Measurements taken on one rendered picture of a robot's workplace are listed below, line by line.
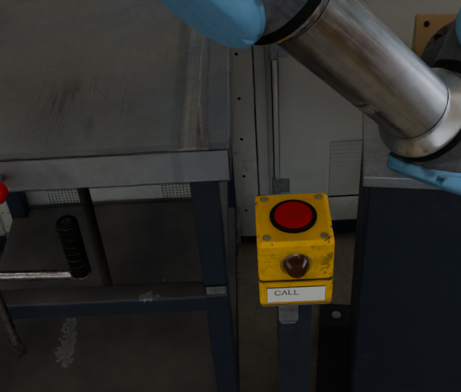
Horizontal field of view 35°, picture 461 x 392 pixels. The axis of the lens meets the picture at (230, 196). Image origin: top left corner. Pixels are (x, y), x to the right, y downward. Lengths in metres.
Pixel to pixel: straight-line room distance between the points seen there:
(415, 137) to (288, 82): 0.85
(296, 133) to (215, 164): 0.82
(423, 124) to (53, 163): 0.48
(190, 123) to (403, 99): 0.32
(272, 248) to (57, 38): 0.64
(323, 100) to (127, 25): 0.62
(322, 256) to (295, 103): 0.99
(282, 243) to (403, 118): 0.20
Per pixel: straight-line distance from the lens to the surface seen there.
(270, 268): 0.77
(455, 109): 0.87
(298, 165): 1.84
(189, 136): 0.97
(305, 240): 0.75
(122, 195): 1.93
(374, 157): 1.09
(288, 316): 0.87
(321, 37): 0.70
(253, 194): 1.92
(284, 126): 1.76
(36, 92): 1.13
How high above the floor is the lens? 1.43
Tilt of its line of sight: 42 degrees down
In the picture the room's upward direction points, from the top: 5 degrees counter-clockwise
